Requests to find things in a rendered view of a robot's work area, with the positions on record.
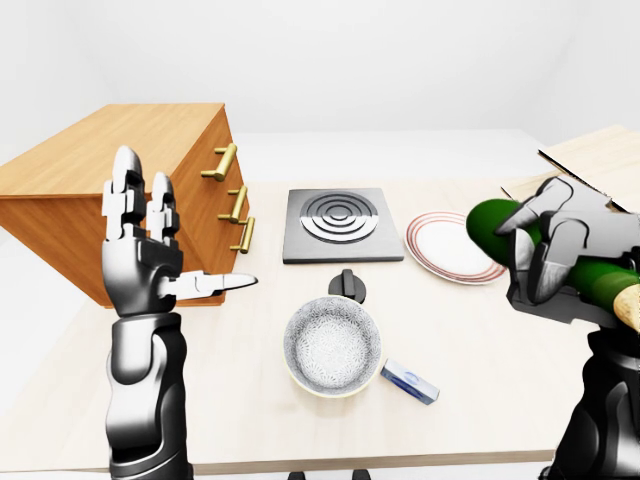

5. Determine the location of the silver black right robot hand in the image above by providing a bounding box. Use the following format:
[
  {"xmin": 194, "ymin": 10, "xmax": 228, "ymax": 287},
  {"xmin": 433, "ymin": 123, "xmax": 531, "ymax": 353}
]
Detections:
[{"xmin": 494, "ymin": 175, "xmax": 640, "ymax": 329}]

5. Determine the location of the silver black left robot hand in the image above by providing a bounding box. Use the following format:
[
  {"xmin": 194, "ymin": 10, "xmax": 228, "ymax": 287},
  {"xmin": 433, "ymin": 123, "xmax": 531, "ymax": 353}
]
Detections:
[{"xmin": 101, "ymin": 145, "xmax": 260, "ymax": 318}]

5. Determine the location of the green wine bottle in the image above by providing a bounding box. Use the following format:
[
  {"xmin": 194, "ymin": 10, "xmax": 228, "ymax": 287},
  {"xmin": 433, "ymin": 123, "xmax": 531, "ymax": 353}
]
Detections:
[{"xmin": 465, "ymin": 198, "xmax": 640, "ymax": 332}]

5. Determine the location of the wooden cabinet drawer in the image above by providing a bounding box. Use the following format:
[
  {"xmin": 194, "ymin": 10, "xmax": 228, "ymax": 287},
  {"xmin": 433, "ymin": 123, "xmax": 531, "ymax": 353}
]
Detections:
[
  {"xmin": 188, "ymin": 150, "xmax": 246, "ymax": 267},
  {"xmin": 172, "ymin": 103, "xmax": 237, "ymax": 226},
  {"xmin": 205, "ymin": 197, "xmax": 257, "ymax": 307}
]

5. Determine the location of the wooden cabinet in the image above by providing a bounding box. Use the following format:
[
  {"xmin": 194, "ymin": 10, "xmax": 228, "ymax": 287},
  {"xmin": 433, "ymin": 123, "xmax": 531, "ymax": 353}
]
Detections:
[{"xmin": 0, "ymin": 103, "xmax": 257, "ymax": 310}]

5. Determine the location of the pale wooden tray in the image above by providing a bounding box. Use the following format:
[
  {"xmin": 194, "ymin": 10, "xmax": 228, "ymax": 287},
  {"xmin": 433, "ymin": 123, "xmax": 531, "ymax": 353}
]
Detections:
[{"xmin": 500, "ymin": 124, "xmax": 640, "ymax": 221}]

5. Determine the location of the white plate with red rings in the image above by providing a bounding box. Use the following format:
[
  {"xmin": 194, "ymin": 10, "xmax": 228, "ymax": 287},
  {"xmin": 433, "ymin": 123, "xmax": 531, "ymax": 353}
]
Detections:
[{"xmin": 404, "ymin": 211, "xmax": 509, "ymax": 286}]

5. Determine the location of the patterned grey bowl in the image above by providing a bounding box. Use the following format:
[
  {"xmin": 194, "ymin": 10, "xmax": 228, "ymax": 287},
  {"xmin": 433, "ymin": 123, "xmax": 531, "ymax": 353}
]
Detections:
[{"xmin": 282, "ymin": 295, "xmax": 384, "ymax": 400}]

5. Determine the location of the round black stove knob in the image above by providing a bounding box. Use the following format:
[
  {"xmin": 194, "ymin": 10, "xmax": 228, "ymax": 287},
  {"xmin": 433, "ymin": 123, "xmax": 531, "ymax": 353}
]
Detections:
[{"xmin": 327, "ymin": 268, "xmax": 368, "ymax": 304}]

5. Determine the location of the flat dark stove plate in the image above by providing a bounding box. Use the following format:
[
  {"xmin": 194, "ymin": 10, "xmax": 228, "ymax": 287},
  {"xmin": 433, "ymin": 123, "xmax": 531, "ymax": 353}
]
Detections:
[{"xmin": 282, "ymin": 187, "xmax": 406, "ymax": 266}]

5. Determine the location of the small blue and white box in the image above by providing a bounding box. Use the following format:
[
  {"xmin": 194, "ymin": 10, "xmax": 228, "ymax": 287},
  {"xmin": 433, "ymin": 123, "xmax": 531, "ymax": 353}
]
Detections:
[{"xmin": 379, "ymin": 358, "xmax": 442, "ymax": 405}]

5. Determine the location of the brass drawer handle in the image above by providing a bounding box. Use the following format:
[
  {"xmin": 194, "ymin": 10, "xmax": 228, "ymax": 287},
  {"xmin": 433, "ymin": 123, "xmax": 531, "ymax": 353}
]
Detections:
[
  {"xmin": 229, "ymin": 216, "xmax": 257, "ymax": 257},
  {"xmin": 217, "ymin": 186, "xmax": 250, "ymax": 225},
  {"xmin": 200, "ymin": 143, "xmax": 239, "ymax": 182}
]

